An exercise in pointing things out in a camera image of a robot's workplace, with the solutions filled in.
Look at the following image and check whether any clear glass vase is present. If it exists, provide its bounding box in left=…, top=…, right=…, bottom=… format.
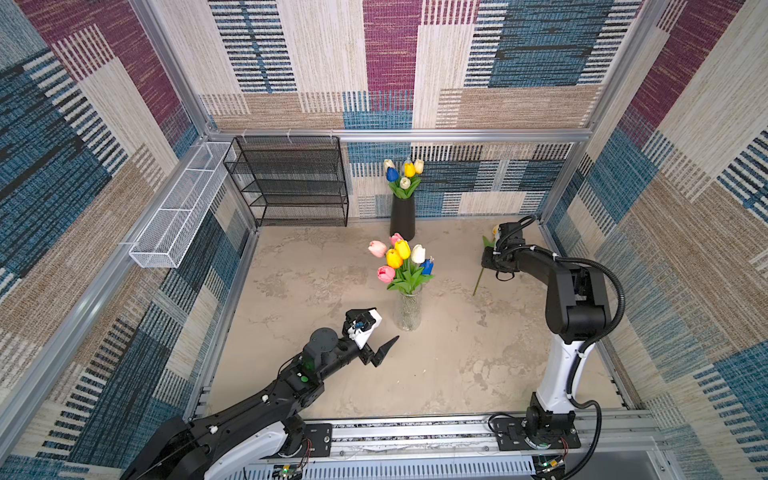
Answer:
left=395, top=287, right=422, bottom=331

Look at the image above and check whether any yellow orange tulip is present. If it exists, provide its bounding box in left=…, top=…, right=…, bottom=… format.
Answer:
left=386, top=249, right=404, bottom=270

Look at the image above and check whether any light pink tulip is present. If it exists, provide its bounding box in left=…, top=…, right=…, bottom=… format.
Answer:
left=368, top=240, right=389, bottom=258

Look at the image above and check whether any blue tulip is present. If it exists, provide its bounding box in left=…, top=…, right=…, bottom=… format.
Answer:
left=421, top=258, right=434, bottom=276
left=386, top=167, right=400, bottom=183

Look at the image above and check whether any dark grey cylindrical vase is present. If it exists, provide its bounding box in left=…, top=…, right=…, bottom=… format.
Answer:
left=390, top=196, right=416, bottom=241

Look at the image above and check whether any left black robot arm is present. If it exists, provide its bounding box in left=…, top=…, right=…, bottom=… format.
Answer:
left=122, top=308, right=398, bottom=479

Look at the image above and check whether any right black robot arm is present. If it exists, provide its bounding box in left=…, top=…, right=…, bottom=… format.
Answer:
left=481, top=216, right=626, bottom=449

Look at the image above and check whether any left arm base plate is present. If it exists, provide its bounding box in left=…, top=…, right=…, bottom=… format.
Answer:
left=250, top=423, right=333, bottom=460

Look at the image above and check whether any aluminium mounting rail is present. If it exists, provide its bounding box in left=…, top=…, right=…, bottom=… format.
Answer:
left=157, top=413, right=667, bottom=480

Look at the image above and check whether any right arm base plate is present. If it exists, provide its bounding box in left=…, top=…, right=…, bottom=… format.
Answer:
left=488, top=414, right=582, bottom=452

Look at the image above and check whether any black wire shelf rack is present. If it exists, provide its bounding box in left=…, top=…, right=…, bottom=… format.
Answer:
left=224, top=136, right=349, bottom=227

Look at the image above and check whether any white wire mesh basket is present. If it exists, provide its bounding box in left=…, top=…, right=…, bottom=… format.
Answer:
left=129, top=142, right=229, bottom=269

